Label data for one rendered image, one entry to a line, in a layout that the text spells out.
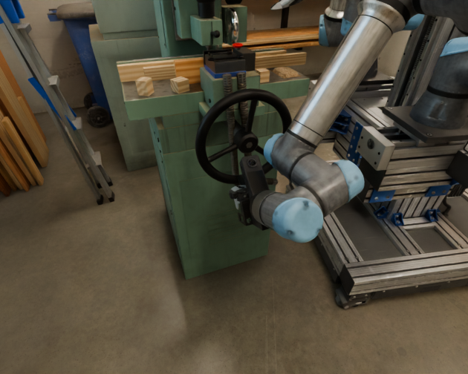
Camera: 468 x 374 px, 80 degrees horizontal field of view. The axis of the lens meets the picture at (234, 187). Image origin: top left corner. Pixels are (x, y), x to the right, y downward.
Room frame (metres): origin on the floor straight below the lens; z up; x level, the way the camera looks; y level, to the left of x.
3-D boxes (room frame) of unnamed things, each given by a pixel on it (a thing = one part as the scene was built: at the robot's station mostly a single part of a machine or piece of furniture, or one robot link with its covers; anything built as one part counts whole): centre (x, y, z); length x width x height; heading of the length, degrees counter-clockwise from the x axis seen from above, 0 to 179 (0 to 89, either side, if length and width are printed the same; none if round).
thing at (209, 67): (0.83, 0.01, 0.99); 0.13 x 0.11 x 0.06; 110
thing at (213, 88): (0.83, 0.01, 0.92); 0.15 x 0.13 x 0.09; 110
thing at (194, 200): (1.12, 0.13, 0.36); 0.58 x 0.45 x 0.71; 20
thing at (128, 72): (1.03, 0.09, 0.93); 0.60 x 0.02 x 0.05; 110
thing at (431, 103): (0.82, -0.64, 0.87); 0.15 x 0.15 x 0.10
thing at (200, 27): (1.03, 0.09, 1.03); 0.14 x 0.07 x 0.09; 20
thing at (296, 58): (1.04, 0.01, 0.92); 0.60 x 0.02 x 0.04; 110
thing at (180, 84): (0.84, 0.16, 0.92); 0.04 x 0.04 x 0.03; 45
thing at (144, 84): (0.81, 0.26, 0.92); 0.04 x 0.03 x 0.04; 167
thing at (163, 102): (0.91, 0.04, 0.87); 0.61 x 0.30 x 0.06; 110
